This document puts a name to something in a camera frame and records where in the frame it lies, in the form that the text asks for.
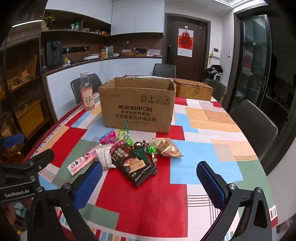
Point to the dark display cabinet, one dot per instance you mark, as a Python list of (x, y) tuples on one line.
[(20, 81)]

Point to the wicker tray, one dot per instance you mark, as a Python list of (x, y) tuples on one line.
[(128, 54)]

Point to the black water dispenser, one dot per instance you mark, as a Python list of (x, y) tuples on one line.
[(54, 53)]

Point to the dark bag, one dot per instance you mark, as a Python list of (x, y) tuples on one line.
[(215, 69)]

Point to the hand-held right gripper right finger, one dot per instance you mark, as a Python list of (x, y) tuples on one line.
[(210, 187)]

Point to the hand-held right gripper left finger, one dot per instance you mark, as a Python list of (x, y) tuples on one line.
[(89, 185)]

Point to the dark leather dining chair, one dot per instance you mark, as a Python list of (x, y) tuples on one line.
[(76, 90), (164, 69), (254, 129), (219, 89)]

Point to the green ball lollipop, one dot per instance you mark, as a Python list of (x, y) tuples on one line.
[(129, 141), (151, 149)]

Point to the orange carton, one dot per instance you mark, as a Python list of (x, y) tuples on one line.
[(104, 55)]

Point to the yellow flower bunch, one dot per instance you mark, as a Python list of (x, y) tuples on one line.
[(49, 19)]

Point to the pink white long snack packet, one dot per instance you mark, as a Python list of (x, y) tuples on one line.
[(81, 162)]

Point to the white wall cabinet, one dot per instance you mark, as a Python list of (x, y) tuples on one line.
[(136, 16)]

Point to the magenta snack packet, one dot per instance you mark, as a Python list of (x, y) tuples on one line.
[(108, 138)]

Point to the red white wall calendar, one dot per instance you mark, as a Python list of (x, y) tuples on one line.
[(185, 46)]

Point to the dark green snack packet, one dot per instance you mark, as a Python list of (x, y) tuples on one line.
[(142, 155)]

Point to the brown cardboard box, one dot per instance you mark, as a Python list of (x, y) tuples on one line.
[(129, 111)]

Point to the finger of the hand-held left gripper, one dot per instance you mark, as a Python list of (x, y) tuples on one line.
[(11, 141), (44, 156)]

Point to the golden snack packet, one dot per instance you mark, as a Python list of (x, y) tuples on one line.
[(161, 143), (172, 151)]

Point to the pink drink bottle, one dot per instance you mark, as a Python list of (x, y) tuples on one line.
[(87, 99)]

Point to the row of orange jars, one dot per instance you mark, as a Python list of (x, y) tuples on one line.
[(103, 33)]

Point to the black framed glass door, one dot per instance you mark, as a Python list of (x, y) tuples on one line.
[(252, 58)]

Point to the curved white counter cabinet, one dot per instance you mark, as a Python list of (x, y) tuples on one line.
[(129, 67)]

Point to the dark biscuit packet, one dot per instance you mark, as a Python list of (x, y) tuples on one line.
[(136, 170)]

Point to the dark brown door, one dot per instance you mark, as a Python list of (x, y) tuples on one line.
[(171, 34)]

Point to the white desk lamp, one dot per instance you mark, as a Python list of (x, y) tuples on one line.
[(126, 45)]

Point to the wooden wall shelf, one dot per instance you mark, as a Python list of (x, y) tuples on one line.
[(76, 33)]

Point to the small green snack packet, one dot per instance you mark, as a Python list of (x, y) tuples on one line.
[(122, 134)]

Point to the shiny twist-wrapped candy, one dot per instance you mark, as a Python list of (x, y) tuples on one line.
[(138, 144)]

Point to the white intercom panel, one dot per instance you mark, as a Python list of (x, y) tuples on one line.
[(216, 52)]

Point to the green bottle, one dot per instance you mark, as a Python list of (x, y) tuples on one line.
[(76, 26)]

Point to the woven lidded basket box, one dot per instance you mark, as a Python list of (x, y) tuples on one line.
[(194, 91)]

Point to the white storage rack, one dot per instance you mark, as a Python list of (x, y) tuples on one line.
[(216, 77)]

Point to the black door lock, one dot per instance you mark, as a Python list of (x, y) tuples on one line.
[(169, 55)]

